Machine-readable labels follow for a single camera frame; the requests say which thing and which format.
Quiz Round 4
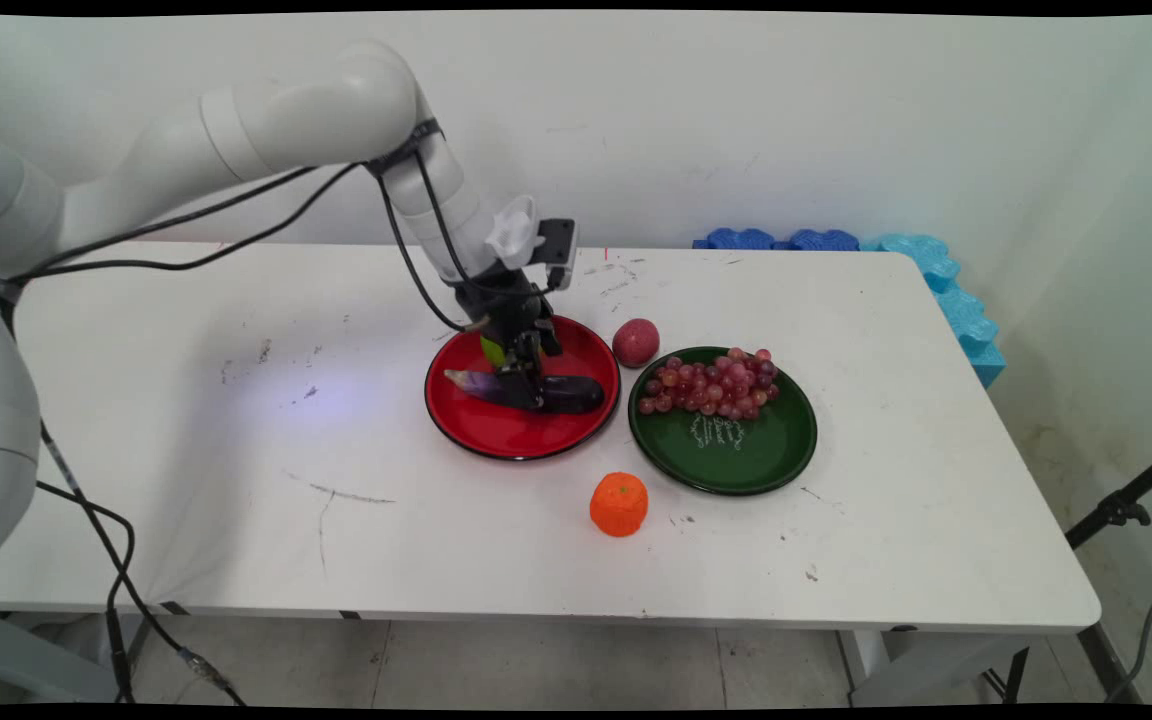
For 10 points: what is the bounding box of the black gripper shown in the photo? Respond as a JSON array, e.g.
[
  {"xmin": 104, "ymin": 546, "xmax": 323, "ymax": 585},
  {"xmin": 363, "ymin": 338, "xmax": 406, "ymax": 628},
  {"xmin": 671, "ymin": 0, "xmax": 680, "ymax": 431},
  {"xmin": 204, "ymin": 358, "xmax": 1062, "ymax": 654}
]
[{"xmin": 454, "ymin": 268, "xmax": 565, "ymax": 413}]

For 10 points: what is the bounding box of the dark purple toy eggplant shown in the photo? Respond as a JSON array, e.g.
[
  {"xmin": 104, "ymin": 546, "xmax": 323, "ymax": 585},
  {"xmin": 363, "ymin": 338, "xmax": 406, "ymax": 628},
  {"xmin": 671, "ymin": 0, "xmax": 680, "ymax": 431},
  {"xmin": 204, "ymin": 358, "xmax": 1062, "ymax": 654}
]
[{"xmin": 443, "ymin": 368, "xmax": 606, "ymax": 415}]

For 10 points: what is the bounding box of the red round plate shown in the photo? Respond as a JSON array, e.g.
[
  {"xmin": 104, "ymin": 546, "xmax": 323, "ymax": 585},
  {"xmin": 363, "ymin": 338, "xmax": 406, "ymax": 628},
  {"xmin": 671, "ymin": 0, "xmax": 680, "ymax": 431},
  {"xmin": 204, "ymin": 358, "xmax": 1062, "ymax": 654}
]
[{"xmin": 424, "ymin": 314, "xmax": 623, "ymax": 462}]

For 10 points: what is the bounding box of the dark red round fruit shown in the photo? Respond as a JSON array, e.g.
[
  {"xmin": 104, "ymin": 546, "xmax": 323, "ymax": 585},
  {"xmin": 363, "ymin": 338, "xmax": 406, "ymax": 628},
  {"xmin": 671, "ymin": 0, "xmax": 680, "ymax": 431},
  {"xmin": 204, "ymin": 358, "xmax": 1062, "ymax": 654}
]
[{"xmin": 612, "ymin": 318, "xmax": 661, "ymax": 369}]

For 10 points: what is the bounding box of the orange toy mandarin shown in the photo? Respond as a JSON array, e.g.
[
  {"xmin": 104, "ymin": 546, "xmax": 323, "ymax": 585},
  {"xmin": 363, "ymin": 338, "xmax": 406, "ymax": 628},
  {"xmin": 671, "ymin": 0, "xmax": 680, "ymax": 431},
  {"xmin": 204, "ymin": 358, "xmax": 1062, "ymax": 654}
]
[{"xmin": 590, "ymin": 472, "xmax": 650, "ymax": 538}]

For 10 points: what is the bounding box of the red grape bunch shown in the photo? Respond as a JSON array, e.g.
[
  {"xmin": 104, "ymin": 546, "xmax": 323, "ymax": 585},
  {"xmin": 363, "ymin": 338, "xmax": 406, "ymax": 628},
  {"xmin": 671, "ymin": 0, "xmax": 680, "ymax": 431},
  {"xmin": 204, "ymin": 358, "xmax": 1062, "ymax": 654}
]
[{"xmin": 637, "ymin": 346, "xmax": 782, "ymax": 421}]

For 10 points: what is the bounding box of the green round plate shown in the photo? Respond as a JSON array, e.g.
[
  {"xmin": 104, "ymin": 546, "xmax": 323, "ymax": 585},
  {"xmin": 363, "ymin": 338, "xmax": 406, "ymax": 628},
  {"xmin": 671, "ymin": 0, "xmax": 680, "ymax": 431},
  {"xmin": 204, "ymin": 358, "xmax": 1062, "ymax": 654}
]
[{"xmin": 628, "ymin": 346, "xmax": 819, "ymax": 497}]

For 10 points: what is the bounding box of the dark blue foam mat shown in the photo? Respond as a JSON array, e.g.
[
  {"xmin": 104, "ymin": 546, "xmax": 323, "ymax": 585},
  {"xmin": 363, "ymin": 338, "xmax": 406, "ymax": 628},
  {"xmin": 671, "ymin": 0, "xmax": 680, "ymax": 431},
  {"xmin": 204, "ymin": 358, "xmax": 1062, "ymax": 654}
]
[
  {"xmin": 776, "ymin": 229, "xmax": 862, "ymax": 252},
  {"xmin": 693, "ymin": 228, "xmax": 779, "ymax": 251}
]

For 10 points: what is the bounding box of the light blue foam mat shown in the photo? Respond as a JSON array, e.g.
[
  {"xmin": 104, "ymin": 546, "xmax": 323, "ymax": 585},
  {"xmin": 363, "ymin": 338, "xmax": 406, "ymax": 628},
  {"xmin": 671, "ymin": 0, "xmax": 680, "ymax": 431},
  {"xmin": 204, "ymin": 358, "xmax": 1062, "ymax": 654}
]
[{"xmin": 859, "ymin": 233, "xmax": 1008, "ymax": 390}]

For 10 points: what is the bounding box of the black tripod leg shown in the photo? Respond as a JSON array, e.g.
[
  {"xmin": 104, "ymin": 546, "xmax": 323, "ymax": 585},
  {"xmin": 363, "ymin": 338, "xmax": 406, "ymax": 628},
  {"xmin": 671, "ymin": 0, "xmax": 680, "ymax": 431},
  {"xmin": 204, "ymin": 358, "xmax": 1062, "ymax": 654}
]
[{"xmin": 1064, "ymin": 440, "xmax": 1152, "ymax": 551}]

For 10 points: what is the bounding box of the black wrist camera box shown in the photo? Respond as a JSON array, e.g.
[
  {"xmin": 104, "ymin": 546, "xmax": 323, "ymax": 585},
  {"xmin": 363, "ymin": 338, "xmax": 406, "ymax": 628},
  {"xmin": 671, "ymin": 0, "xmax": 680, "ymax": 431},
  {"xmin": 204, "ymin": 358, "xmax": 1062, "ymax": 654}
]
[{"xmin": 534, "ymin": 218, "xmax": 579, "ymax": 293}]

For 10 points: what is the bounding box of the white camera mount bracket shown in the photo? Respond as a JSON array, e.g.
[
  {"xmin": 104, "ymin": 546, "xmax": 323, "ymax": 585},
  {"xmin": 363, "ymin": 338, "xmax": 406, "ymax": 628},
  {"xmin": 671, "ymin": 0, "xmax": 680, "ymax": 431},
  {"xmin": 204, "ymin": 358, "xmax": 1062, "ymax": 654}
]
[{"xmin": 485, "ymin": 194, "xmax": 544, "ymax": 271}]

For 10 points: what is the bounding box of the black cable strap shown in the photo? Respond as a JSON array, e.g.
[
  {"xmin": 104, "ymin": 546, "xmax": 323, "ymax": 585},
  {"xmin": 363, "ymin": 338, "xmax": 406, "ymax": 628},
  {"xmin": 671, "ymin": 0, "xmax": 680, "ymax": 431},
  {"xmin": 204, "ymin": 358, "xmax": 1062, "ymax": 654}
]
[{"xmin": 364, "ymin": 118, "xmax": 445, "ymax": 179}]

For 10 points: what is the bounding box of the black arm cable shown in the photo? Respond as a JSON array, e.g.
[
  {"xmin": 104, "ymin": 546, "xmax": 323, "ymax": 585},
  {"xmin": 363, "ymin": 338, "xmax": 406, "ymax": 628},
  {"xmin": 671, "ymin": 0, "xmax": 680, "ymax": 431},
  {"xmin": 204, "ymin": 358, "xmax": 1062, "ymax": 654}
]
[
  {"xmin": 11, "ymin": 150, "xmax": 472, "ymax": 333},
  {"xmin": 11, "ymin": 150, "xmax": 537, "ymax": 301}
]

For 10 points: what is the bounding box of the black base cable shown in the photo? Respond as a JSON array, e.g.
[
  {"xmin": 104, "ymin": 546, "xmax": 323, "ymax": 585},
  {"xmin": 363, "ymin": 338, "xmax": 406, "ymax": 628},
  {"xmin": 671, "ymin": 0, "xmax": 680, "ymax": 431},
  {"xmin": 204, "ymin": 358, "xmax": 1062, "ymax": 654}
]
[{"xmin": 0, "ymin": 295, "xmax": 249, "ymax": 707}]

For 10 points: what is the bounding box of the white table leg frame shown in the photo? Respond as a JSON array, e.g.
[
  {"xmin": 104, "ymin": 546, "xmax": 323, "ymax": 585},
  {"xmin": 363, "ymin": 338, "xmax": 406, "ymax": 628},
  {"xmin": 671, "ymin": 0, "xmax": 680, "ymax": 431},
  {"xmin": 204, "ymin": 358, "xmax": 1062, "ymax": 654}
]
[
  {"xmin": 0, "ymin": 610, "xmax": 152, "ymax": 704},
  {"xmin": 834, "ymin": 628, "xmax": 1032, "ymax": 707}
]

